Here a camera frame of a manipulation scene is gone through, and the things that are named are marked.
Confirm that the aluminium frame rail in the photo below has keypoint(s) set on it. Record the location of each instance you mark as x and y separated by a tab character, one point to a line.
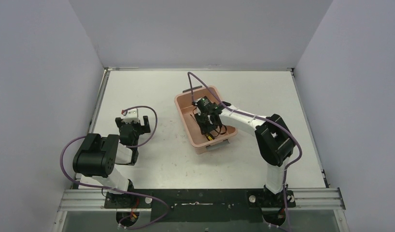
298	199

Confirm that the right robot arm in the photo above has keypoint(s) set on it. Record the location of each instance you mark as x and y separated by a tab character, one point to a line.
271	133

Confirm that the pink plastic bin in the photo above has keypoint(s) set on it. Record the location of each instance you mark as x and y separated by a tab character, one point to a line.
199	141

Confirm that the black yellow handled screwdriver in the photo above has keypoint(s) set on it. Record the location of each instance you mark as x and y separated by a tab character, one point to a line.
209	137

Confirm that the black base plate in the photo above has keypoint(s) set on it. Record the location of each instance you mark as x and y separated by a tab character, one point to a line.
195	205

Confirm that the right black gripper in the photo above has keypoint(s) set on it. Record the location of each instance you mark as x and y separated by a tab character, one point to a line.
200	116

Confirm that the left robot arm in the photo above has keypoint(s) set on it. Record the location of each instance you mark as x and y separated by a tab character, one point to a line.
97	156

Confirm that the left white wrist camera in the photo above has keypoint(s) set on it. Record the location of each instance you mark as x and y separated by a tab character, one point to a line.
131	115

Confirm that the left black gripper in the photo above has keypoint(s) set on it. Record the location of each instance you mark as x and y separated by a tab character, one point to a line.
132	125

